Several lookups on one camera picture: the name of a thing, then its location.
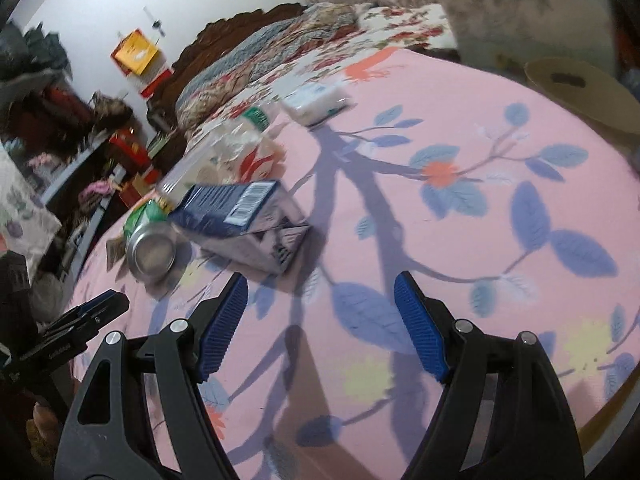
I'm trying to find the lower clear storage bin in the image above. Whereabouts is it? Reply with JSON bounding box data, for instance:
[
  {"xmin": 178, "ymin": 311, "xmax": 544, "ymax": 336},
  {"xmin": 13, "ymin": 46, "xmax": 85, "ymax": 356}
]
[{"xmin": 437, "ymin": 0, "xmax": 618, "ymax": 79}]

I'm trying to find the yellow red wall calendar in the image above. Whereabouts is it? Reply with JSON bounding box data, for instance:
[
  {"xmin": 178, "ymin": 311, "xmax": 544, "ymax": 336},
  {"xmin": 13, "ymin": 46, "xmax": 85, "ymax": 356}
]
[{"xmin": 111, "ymin": 28, "xmax": 172, "ymax": 100}]

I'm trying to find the green aluminium can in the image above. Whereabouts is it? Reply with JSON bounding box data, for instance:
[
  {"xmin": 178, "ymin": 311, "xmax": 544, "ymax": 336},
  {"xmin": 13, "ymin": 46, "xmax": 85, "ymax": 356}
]
[{"xmin": 122, "ymin": 200, "xmax": 178, "ymax": 284}]

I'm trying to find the pink leaf-pattern blanket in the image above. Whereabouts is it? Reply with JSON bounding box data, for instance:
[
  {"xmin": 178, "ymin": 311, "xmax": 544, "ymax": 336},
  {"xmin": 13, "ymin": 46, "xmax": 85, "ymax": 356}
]
[{"xmin": 69, "ymin": 46, "xmax": 640, "ymax": 480}]

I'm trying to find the dark wooden headboard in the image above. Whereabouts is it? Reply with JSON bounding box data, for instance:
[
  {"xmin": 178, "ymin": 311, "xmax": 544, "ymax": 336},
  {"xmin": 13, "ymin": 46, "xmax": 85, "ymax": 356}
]
[{"xmin": 146, "ymin": 3, "xmax": 306, "ymax": 130}]

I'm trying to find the white cactus tote bag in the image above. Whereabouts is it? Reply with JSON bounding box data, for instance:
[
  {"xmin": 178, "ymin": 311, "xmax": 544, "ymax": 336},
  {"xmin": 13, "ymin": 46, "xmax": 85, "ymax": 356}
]
[{"xmin": 0, "ymin": 148, "xmax": 61, "ymax": 281}]

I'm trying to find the folded striped floral quilt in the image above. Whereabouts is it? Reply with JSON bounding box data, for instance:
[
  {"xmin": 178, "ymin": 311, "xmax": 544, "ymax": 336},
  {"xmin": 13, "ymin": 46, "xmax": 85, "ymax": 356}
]
[{"xmin": 175, "ymin": 3, "xmax": 358, "ymax": 131}]

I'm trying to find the white tissue pack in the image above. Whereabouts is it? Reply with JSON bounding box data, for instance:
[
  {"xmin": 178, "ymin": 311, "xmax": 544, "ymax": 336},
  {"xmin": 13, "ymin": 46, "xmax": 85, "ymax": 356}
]
[{"xmin": 280, "ymin": 82, "xmax": 349, "ymax": 127}]

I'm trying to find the clear plastic bottle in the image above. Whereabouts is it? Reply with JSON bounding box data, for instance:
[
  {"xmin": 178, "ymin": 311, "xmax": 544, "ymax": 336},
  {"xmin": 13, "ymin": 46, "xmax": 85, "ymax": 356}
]
[{"xmin": 156, "ymin": 103, "xmax": 284, "ymax": 206}]

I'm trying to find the tan paper fan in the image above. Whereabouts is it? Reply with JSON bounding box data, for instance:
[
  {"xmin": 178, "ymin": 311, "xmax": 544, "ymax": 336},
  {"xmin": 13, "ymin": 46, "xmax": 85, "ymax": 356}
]
[{"xmin": 524, "ymin": 58, "xmax": 639, "ymax": 144}]

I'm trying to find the blue white milk carton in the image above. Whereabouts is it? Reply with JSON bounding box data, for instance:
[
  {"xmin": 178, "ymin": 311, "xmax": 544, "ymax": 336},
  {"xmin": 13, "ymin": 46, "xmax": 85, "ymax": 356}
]
[{"xmin": 168, "ymin": 180, "xmax": 310, "ymax": 275}]

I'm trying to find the grey metal shelf rack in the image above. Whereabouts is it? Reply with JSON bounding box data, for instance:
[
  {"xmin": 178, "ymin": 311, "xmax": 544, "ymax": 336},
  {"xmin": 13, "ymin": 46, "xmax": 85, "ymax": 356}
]
[{"xmin": 1, "ymin": 70, "xmax": 126, "ymax": 297}]

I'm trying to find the floral bed sheet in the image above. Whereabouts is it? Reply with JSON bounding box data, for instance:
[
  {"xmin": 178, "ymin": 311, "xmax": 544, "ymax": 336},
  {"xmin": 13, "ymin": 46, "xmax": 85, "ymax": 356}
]
[{"xmin": 183, "ymin": 3, "xmax": 458, "ymax": 151}]

